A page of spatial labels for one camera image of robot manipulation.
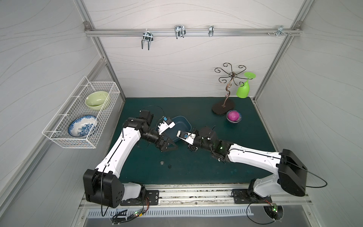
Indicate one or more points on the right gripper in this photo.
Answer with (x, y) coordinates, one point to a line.
(194, 142)

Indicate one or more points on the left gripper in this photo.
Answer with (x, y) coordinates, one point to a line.
(162, 139)

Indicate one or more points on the blue plastic storage box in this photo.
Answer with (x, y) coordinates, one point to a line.
(181, 124)

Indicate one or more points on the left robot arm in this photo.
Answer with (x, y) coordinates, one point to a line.
(102, 185)

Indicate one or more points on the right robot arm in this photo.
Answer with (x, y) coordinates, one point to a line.
(288, 173)

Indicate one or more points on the purple ball in bowl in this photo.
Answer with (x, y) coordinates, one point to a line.
(233, 116)

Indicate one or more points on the green table mat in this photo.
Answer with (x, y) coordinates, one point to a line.
(192, 167)

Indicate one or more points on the dark metal jewelry stand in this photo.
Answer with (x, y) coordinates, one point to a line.
(232, 78)

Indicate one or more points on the green plastic goblet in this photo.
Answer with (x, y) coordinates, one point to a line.
(243, 90)

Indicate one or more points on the green ceramic bowl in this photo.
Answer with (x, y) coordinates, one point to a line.
(98, 101)

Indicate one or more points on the blue white patterned bowl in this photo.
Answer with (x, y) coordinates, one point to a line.
(82, 126)

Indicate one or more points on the small metal hook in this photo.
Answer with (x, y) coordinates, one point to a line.
(211, 31)

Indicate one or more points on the metal double hook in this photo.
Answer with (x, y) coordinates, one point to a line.
(147, 37)

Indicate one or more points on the metal hook centre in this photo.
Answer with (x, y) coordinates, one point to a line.
(180, 31)

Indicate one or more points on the metal hook right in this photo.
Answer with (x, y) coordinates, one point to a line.
(280, 32)

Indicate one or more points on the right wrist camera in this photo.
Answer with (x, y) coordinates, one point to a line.
(186, 136)

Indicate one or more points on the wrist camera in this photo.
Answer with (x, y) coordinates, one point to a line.
(186, 136)
(167, 123)

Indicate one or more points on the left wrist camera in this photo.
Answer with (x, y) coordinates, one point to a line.
(167, 123)

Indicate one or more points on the aluminium front rail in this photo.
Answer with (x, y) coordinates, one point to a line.
(199, 195)

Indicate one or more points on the aluminium rail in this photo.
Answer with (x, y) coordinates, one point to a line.
(199, 195)
(203, 32)

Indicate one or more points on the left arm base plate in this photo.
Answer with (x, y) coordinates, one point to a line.
(147, 197)

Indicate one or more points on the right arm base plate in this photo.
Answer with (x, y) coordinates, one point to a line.
(247, 196)

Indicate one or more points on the white wire basket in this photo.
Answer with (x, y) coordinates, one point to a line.
(73, 108)

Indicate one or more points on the aluminium top rail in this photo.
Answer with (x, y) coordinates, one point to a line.
(203, 32)

